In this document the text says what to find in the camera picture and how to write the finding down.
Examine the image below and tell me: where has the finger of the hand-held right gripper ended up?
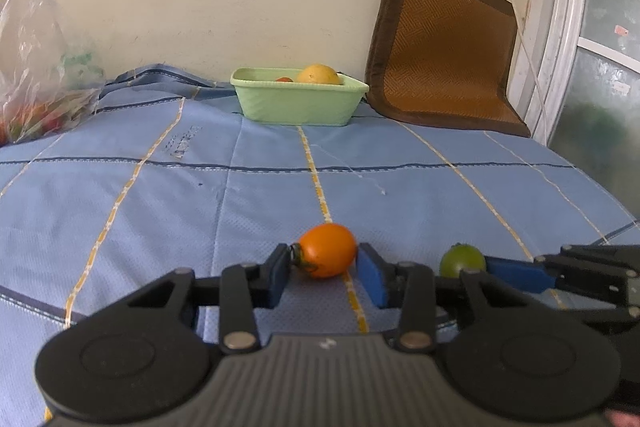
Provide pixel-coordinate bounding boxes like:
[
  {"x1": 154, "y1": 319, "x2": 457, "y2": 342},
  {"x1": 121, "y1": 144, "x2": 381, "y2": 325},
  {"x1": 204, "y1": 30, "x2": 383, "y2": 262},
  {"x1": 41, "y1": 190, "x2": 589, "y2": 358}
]
[
  {"x1": 535, "y1": 244, "x2": 640, "y2": 277},
  {"x1": 485, "y1": 256, "x2": 640, "y2": 324}
]

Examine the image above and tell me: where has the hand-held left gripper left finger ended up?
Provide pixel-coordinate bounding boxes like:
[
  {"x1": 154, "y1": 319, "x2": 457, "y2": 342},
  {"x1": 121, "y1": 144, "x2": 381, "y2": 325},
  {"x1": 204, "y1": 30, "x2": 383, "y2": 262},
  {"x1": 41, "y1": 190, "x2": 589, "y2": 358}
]
[{"x1": 127, "y1": 244, "x2": 292, "y2": 354}]

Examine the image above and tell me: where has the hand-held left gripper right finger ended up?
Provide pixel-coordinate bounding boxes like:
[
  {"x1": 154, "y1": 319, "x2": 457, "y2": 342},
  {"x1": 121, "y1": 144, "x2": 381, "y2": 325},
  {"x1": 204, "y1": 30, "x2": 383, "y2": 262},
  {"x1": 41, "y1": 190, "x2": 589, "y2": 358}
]
[{"x1": 355, "y1": 243, "x2": 537, "y2": 353}]

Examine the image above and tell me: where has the green cherry tomato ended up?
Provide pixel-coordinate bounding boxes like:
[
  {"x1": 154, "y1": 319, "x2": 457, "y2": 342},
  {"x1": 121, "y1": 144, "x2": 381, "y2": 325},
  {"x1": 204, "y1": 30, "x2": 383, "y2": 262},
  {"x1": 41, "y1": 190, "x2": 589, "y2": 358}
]
[{"x1": 440, "y1": 243, "x2": 487, "y2": 279}]

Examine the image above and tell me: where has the light green plastic basin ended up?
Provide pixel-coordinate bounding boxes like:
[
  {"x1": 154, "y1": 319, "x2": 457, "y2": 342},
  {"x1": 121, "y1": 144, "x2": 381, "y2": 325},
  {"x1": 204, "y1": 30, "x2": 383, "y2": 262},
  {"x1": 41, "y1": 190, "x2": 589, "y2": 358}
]
[{"x1": 230, "y1": 67, "x2": 370, "y2": 126}]

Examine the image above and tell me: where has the blue quilted blanket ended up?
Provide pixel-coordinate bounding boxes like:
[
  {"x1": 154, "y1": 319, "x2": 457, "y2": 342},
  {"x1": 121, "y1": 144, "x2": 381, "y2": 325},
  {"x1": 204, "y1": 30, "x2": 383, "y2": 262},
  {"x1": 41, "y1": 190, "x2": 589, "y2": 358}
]
[{"x1": 0, "y1": 64, "x2": 640, "y2": 427}]

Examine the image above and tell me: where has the yellow lemon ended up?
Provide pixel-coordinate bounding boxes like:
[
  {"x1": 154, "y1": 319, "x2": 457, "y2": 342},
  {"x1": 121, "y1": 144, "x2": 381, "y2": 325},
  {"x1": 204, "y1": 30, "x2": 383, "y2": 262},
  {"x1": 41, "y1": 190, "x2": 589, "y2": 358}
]
[{"x1": 297, "y1": 64, "x2": 344, "y2": 86}]

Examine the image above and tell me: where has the brown woven seat mat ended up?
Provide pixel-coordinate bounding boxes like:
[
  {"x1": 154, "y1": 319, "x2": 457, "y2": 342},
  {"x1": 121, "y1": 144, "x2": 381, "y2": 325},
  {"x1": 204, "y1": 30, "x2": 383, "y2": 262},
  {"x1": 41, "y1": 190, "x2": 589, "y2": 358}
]
[{"x1": 364, "y1": 0, "x2": 532, "y2": 138}]

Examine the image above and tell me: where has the clear plastic bag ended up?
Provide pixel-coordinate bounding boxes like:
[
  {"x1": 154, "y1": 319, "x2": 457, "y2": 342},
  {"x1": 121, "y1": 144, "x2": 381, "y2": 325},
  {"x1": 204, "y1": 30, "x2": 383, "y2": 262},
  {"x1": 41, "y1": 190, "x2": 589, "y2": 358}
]
[{"x1": 0, "y1": 0, "x2": 107, "y2": 146}]

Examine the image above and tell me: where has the white window frame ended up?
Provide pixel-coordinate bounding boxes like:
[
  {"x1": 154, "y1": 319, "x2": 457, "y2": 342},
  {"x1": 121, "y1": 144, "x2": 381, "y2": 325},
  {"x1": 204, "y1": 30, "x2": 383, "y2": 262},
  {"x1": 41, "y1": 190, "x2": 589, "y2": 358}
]
[{"x1": 520, "y1": 0, "x2": 640, "y2": 238}]

